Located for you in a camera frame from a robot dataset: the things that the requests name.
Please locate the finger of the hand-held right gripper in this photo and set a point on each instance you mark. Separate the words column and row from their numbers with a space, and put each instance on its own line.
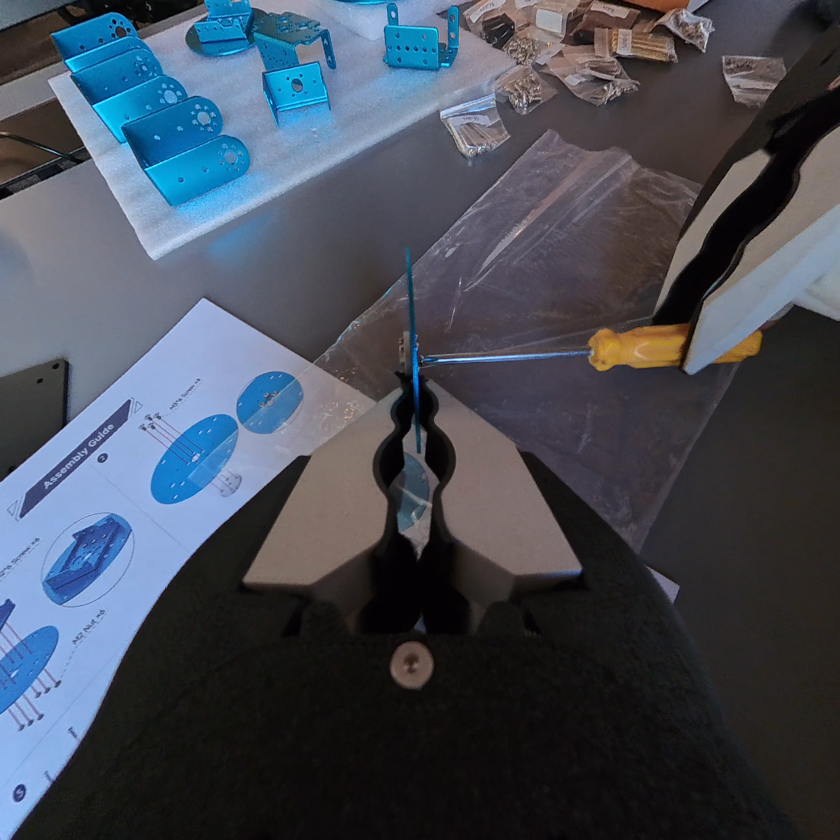
column 787, row 229
column 709, row 210

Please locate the clear plastic bag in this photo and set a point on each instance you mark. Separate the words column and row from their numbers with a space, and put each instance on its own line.
column 558, row 262

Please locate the blue angled bracket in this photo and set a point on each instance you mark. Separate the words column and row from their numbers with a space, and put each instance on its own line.
column 220, row 29

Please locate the white assembly instruction sheet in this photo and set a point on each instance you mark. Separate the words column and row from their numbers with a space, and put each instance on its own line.
column 131, row 367

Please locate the blue metal U bracket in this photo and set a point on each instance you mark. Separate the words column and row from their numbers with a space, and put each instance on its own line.
column 108, row 72
column 190, row 177
column 85, row 36
column 164, row 138
column 131, row 108

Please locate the single clear hardware bag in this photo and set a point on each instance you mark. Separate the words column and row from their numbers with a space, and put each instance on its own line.
column 751, row 79

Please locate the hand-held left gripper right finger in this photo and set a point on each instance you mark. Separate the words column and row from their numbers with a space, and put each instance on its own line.
column 512, row 512

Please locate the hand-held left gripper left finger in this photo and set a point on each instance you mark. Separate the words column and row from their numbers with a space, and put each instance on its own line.
column 321, row 518

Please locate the pile of small screw bags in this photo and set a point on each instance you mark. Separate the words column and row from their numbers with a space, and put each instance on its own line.
column 577, row 59

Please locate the blue round metal disc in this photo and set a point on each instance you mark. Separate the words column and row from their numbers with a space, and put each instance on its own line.
column 413, row 328

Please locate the black metal plate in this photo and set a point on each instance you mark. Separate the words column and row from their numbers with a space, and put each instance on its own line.
column 33, row 407

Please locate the white foam sheet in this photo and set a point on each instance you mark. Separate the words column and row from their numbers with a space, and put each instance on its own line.
column 361, row 124

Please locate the orange and white cardboard box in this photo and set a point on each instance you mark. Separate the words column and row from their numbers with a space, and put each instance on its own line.
column 669, row 4

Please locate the small blue U bracket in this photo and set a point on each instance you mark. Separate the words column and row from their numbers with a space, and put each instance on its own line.
column 292, row 88

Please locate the wide blue perforated bracket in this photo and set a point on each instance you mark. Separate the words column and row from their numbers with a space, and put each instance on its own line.
column 413, row 43

